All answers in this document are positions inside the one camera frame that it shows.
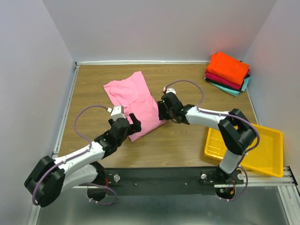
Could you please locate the pink t shirt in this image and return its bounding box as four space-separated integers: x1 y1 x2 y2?
104 71 166 142

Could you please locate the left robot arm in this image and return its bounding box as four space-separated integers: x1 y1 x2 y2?
24 113 142 207

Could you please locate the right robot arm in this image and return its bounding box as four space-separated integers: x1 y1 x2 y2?
157 92 260 184

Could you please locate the orange folded t shirt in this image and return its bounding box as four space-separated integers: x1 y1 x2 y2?
206 52 250 86

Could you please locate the teal folded t shirt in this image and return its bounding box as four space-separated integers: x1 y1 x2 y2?
208 82 247 97

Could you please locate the yellow plastic tray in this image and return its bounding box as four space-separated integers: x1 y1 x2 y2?
204 124 284 178

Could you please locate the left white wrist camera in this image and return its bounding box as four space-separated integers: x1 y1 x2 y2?
106 105 126 122

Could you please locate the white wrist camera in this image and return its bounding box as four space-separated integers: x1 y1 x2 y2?
106 105 126 122
163 86 176 95

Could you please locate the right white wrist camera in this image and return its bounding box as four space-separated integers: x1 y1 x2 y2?
163 86 176 95

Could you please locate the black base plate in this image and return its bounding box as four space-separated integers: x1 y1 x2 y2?
87 166 244 201

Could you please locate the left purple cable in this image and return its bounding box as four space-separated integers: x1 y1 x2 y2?
31 105 118 206

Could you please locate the purple cable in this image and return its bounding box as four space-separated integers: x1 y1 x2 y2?
165 80 261 202
31 105 118 206

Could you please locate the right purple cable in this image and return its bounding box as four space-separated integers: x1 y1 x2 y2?
165 80 261 202

